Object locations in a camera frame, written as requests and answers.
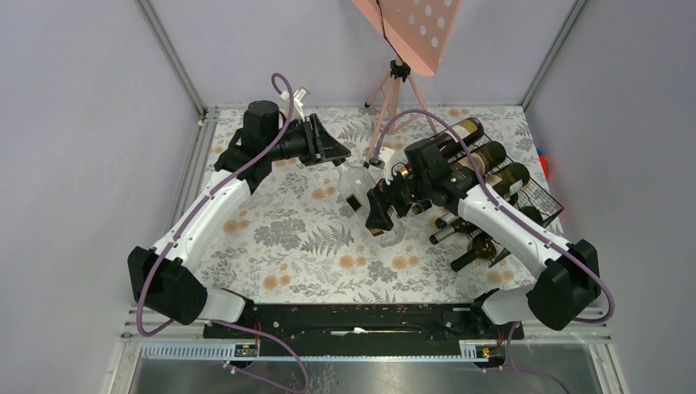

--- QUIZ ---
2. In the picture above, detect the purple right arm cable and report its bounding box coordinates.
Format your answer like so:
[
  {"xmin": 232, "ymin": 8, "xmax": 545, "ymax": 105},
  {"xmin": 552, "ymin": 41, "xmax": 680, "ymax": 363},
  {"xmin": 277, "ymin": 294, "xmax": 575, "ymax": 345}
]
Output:
[{"xmin": 365, "ymin": 110, "xmax": 616, "ymax": 394}]

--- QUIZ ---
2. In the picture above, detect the green wine bottle grey cap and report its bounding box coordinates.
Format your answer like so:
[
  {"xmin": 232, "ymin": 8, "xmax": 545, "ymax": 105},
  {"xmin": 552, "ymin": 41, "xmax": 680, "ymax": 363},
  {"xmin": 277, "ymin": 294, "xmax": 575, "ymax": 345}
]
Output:
[{"xmin": 428, "ymin": 218, "xmax": 479, "ymax": 245}]

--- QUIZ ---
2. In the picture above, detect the black wire wine rack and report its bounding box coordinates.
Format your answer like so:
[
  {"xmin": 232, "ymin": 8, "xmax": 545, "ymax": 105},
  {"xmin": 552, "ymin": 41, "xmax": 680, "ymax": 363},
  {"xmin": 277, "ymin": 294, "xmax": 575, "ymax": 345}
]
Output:
[{"xmin": 418, "ymin": 155, "xmax": 560, "ymax": 276}]

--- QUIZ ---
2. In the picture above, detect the small dark wine bottle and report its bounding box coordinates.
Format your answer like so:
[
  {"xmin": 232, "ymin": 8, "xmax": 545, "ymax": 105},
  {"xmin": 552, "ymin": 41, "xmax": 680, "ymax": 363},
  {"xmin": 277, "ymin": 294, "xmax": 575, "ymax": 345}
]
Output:
[{"xmin": 411, "ymin": 200, "xmax": 433, "ymax": 215}]

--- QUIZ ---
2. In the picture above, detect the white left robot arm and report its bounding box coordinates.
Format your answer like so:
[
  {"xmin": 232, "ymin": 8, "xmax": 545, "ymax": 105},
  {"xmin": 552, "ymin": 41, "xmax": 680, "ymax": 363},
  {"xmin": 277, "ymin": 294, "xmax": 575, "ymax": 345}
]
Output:
[{"xmin": 127, "ymin": 100, "xmax": 351, "ymax": 337}]

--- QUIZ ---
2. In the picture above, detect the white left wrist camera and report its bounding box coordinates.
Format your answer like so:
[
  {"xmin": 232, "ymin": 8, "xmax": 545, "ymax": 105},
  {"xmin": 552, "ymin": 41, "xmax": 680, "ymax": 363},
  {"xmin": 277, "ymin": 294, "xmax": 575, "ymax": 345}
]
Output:
[{"xmin": 279, "ymin": 87, "xmax": 309, "ymax": 120}]

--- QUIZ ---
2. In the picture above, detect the grey slotted cable duct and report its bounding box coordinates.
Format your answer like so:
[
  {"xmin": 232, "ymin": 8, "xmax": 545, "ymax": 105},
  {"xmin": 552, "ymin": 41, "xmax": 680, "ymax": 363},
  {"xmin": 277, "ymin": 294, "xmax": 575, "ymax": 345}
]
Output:
[{"xmin": 141, "ymin": 338, "xmax": 488, "ymax": 362}]

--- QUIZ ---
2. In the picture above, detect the olive wine bottle black cap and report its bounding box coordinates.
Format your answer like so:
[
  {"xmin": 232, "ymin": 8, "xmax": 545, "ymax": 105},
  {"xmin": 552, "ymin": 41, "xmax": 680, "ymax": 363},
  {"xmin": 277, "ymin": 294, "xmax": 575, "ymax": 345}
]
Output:
[{"xmin": 450, "ymin": 232, "xmax": 497, "ymax": 272}]

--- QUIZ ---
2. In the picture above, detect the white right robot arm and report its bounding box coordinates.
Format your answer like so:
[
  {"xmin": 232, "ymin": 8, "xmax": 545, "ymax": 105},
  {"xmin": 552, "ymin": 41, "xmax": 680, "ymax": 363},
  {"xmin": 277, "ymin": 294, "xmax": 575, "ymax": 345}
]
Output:
[{"xmin": 366, "ymin": 133, "xmax": 601, "ymax": 338}]

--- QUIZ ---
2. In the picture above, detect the green wine bottle brown label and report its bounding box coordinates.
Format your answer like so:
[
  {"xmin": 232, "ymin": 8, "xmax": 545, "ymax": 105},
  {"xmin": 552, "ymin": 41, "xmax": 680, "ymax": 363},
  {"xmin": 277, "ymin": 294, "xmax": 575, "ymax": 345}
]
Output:
[{"xmin": 451, "ymin": 141, "xmax": 506, "ymax": 176}]

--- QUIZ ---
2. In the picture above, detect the clear liquor bottle black cap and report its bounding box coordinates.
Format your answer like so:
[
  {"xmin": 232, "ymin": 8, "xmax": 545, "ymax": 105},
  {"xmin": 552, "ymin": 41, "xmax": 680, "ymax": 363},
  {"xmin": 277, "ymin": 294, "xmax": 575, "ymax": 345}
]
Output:
[{"xmin": 333, "ymin": 160, "xmax": 405, "ymax": 247}]

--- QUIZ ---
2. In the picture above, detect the red wine bottle gold cap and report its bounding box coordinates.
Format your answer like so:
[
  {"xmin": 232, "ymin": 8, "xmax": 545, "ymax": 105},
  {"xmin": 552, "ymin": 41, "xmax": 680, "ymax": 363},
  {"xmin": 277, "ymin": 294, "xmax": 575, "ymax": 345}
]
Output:
[{"xmin": 385, "ymin": 117, "xmax": 484, "ymax": 181}]

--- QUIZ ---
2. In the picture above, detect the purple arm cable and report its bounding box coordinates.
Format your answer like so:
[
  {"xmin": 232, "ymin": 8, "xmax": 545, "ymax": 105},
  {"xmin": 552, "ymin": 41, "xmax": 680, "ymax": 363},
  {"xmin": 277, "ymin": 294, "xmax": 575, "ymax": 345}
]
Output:
[
  {"xmin": 365, "ymin": 110, "xmax": 616, "ymax": 394},
  {"xmin": 135, "ymin": 72, "xmax": 311, "ymax": 394}
]

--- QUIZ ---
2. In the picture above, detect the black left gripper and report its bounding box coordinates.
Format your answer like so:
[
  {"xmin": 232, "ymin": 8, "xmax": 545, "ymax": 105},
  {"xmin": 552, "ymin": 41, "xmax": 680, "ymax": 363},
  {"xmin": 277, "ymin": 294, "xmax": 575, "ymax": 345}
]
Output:
[{"xmin": 266, "ymin": 113, "xmax": 351, "ymax": 167}]

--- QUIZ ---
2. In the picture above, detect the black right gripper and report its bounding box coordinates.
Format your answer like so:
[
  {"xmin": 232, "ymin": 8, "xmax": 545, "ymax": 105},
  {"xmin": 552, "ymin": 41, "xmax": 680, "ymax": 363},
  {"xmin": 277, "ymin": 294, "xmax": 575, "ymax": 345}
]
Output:
[{"xmin": 365, "ymin": 163, "xmax": 430, "ymax": 231}]

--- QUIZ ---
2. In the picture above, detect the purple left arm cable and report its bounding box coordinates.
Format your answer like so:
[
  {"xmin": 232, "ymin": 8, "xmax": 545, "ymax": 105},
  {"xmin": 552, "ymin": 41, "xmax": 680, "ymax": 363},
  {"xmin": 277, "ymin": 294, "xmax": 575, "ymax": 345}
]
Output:
[{"xmin": 135, "ymin": 72, "xmax": 311, "ymax": 394}]

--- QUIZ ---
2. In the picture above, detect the pink music stand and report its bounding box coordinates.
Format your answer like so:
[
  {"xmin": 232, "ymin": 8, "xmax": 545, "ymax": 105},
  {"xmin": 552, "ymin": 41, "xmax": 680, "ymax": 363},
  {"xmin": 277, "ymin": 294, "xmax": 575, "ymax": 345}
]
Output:
[{"xmin": 352, "ymin": 0, "xmax": 462, "ymax": 167}]

